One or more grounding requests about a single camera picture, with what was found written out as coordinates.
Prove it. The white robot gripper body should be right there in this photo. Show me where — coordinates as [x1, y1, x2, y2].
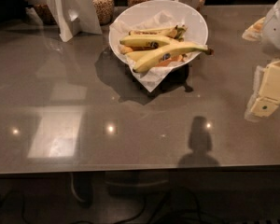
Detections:
[261, 0, 280, 58]

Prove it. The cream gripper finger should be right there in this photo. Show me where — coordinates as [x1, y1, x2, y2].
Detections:
[242, 18, 265, 41]
[245, 59, 280, 122]

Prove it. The white ceramic bowl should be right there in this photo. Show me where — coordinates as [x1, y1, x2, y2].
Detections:
[109, 0, 208, 67]

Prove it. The small lower yellow banana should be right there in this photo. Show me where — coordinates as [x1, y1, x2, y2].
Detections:
[125, 50, 149, 62]

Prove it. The white paper liner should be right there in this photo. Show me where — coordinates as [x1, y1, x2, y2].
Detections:
[108, 10, 202, 93]

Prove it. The glass jar of nuts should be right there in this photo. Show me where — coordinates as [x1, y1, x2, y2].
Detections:
[92, 0, 115, 25]

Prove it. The white folded card stand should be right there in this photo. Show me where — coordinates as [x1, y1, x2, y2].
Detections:
[47, 0, 102, 42]

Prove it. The dark glass jar left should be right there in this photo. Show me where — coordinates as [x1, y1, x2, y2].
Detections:
[34, 5, 56, 25]

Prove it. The black floor cable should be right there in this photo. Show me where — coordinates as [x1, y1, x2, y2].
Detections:
[0, 187, 234, 224]

